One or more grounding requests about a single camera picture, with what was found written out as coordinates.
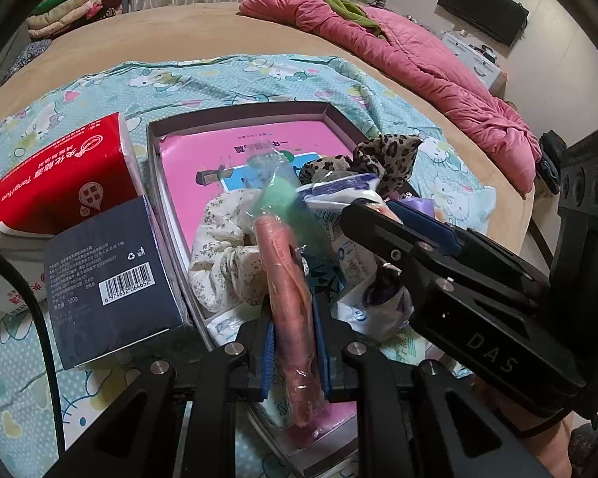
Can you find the dark shallow cardboard box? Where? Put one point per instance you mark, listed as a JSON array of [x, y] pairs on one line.
[[239, 118]]

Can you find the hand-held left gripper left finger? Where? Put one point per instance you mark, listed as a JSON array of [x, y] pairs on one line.
[[266, 358]]

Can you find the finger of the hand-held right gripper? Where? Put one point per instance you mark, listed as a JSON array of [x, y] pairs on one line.
[[373, 229], [428, 224]]

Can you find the dark blue carton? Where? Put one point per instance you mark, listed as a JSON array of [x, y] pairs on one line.
[[109, 284]]

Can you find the pink quilt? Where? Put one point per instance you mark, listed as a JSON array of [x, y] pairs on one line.
[[428, 74]]

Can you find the stack of folded clothes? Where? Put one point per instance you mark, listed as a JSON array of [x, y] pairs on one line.
[[74, 10]]

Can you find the white floral scrunchie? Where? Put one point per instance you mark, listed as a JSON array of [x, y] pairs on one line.
[[224, 249]]

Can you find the light blue cartoon printed blanket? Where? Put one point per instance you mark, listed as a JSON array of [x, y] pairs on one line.
[[204, 79]]

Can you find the blue white plastic packet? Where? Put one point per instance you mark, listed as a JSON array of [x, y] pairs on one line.
[[339, 194]]

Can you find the green cloth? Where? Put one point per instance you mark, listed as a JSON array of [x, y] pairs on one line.
[[349, 10]]

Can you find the white drawer cabinet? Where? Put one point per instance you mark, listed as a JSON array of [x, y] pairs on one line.
[[473, 62]]

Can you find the small tissue packet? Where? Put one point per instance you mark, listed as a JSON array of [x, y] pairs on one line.
[[224, 326]]

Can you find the black wall television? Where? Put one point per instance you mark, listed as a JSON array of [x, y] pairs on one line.
[[483, 7]]

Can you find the pink book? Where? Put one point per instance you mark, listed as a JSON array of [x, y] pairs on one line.
[[204, 159]]

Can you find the bed with tan sheet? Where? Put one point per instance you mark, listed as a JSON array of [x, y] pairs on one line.
[[179, 30]]

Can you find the leopard print scrunchie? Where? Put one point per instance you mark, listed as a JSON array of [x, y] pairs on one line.
[[378, 159]]

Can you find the dark floral cloth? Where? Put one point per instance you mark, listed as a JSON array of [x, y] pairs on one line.
[[25, 57]]

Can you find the red tissue box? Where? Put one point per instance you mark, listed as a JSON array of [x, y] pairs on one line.
[[55, 174]]

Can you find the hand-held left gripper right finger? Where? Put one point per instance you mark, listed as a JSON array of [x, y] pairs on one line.
[[324, 348]]

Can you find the person's right hand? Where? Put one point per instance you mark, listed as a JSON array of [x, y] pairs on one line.
[[543, 443]]

